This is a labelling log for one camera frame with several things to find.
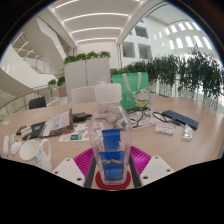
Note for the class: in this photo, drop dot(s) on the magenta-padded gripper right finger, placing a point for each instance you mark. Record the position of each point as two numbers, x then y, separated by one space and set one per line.
153 168

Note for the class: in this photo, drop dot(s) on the flat round red coaster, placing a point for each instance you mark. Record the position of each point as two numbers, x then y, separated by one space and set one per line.
100 182

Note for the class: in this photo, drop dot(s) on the black power adapter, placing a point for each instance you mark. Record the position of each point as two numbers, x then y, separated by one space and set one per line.
81 116

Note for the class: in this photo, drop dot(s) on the white paper sheet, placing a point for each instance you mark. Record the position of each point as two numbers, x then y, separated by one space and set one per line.
6 122

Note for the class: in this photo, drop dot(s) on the white cabinet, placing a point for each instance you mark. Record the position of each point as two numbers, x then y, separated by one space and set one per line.
87 78

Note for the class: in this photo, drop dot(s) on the ceiling light strips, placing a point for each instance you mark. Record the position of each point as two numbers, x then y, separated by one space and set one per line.
95 28

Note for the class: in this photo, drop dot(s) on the glass railing wooden handrail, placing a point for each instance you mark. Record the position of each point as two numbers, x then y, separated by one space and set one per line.
20 100

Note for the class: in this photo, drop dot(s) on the white label card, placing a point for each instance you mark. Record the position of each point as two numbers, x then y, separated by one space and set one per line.
165 128

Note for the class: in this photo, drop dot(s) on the open printed booklet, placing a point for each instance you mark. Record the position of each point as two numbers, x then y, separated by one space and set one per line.
58 123

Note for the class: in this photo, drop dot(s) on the black notebook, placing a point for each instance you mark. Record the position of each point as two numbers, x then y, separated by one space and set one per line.
36 128

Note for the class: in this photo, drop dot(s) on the clear water bottle blue label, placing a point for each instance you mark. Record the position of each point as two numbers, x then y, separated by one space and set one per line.
110 140

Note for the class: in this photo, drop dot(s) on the white mug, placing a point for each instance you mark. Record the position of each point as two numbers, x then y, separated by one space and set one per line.
35 155

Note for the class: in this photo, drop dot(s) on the green tote bag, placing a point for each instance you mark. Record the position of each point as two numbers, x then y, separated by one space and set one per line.
133 90

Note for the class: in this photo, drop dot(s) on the green plant hedge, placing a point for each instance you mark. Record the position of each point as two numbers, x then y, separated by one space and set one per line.
176 71

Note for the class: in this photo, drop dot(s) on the potted green plant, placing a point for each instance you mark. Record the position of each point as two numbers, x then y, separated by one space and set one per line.
61 81
51 82

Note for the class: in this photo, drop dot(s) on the white chair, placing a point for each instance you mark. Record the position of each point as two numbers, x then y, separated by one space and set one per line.
82 94

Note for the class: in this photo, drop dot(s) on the small red and black box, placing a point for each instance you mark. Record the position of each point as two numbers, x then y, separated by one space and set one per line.
20 130

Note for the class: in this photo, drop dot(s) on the black chair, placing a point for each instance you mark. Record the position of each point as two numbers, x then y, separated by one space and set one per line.
37 102

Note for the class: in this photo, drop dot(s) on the dark blue keyboard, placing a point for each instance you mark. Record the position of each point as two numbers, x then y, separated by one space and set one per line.
181 119

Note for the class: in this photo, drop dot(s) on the green plant row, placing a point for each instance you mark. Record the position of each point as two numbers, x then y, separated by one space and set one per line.
87 55

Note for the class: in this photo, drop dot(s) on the colourful sticker sheet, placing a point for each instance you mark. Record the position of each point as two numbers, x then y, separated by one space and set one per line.
75 133

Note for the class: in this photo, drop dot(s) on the white computer mouse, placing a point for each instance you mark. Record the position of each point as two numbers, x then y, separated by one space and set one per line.
15 148

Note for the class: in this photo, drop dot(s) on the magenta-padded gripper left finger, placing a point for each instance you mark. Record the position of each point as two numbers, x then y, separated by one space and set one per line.
70 170

